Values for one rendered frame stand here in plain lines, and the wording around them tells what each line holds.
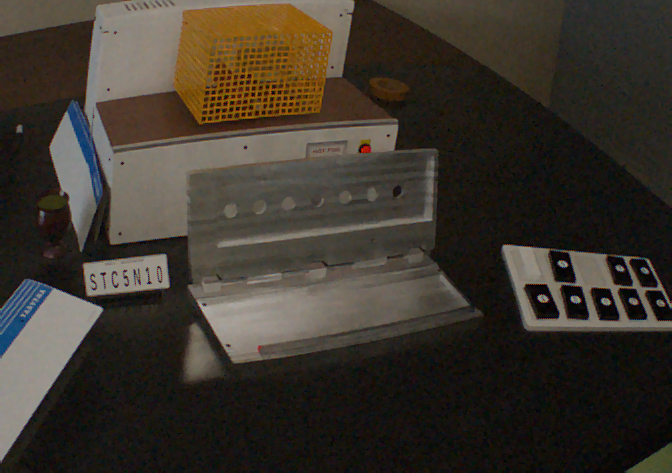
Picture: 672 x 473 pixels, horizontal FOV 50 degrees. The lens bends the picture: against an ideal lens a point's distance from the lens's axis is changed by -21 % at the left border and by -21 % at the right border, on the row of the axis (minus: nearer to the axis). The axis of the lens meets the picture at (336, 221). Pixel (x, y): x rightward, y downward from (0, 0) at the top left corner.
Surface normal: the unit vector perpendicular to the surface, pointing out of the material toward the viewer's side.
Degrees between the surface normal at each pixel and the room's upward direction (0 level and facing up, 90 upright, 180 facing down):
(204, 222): 75
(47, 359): 0
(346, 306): 0
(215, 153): 90
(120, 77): 90
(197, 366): 0
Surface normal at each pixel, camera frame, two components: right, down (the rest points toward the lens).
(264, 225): 0.46, 0.25
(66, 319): 0.14, -0.86
